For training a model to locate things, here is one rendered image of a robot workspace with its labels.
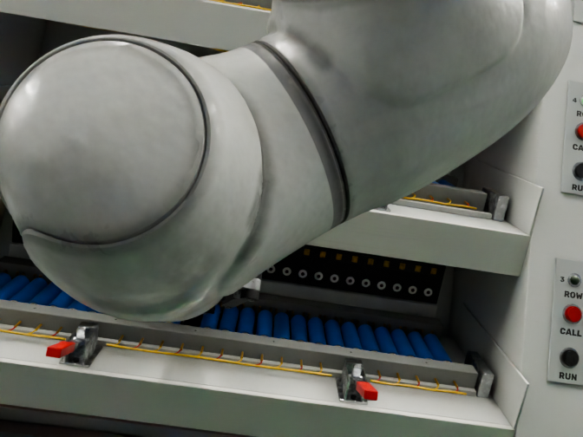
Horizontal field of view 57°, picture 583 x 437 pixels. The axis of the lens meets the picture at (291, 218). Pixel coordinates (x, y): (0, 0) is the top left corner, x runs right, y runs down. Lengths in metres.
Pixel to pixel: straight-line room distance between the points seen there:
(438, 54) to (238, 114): 0.09
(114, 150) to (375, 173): 0.12
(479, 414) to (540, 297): 0.13
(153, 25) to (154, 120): 0.44
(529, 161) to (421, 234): 0.15
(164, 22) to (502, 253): 0.42
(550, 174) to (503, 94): 0.35
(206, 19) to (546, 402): 0.51
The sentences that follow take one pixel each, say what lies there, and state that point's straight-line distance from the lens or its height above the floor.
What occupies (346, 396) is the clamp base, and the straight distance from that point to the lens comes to 0.55.
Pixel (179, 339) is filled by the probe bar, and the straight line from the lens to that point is 0.57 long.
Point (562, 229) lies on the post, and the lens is 0.62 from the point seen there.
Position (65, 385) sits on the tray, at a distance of 0.56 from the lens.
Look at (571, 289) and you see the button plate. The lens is 0.61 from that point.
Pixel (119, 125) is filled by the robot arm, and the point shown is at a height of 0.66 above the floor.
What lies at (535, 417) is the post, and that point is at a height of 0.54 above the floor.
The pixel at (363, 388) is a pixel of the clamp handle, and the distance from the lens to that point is 0.49.
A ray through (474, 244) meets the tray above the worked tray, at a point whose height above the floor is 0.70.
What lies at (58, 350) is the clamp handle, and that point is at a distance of 0.49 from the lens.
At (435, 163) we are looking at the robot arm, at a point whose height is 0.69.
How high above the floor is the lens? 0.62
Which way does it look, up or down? 8 degrees up
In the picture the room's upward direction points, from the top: 8 degrees clockwise
